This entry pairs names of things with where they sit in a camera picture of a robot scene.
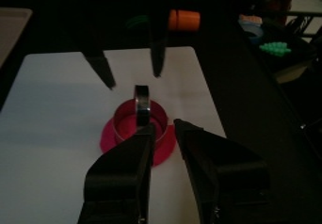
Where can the white cutting board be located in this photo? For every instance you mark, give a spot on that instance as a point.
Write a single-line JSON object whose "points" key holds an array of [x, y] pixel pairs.
{"points": [[49, 124]]}

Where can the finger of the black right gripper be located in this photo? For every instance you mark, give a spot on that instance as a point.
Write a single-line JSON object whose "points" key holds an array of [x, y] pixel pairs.
{"points": [[99, 67], [158, 52]]}

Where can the orange toy carrot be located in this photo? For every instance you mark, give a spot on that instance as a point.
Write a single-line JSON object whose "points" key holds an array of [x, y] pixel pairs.
{"points": [[184, 20]]}

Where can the dark storage bin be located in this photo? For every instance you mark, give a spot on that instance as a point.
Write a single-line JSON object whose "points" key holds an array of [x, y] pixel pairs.
{"points": [[292, 72]]}

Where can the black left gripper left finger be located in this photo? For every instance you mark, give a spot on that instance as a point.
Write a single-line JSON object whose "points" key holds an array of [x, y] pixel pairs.
{"points": [[121, 177]]}

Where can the round metal dough cutter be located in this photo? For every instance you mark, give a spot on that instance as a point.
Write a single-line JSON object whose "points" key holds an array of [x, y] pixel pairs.
{"points": [[142, 105]]}

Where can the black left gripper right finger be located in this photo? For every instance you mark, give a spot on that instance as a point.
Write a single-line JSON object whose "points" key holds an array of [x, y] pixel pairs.
{"points": [[226, 177]]}

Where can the blue round toy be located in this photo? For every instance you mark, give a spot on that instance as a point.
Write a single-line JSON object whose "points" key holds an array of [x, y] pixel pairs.
{"points": [[251, 30]]}

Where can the green toy grapes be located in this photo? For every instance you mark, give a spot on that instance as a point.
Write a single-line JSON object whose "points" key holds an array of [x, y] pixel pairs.
{"points": [[274, 48]]}

